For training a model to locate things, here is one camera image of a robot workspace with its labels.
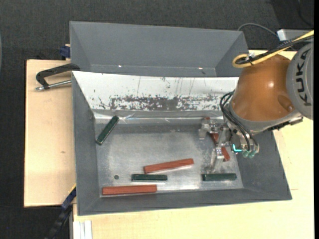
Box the red-brown flat block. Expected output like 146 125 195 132
143 158 195 175
101 184 158 197
209 132 231 162

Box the dark green flat block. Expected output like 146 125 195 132
131 173 168 183
201 173 238 182
95 115 120 145

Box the pale wood board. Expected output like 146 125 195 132
23 58 77 208

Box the grey metal bin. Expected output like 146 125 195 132
69 20 293 216

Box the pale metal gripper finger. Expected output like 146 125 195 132
198 118 224 140
210 147 225 173

